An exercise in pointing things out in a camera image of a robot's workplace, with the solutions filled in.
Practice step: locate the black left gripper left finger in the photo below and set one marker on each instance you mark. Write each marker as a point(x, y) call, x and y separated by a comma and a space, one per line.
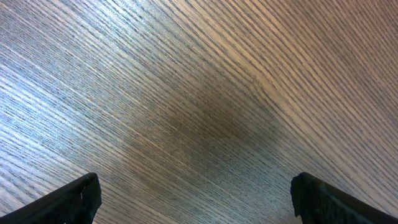
point(76, 202)

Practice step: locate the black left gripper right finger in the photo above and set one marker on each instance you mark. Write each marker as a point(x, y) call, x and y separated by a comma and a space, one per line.
point(318, 202)

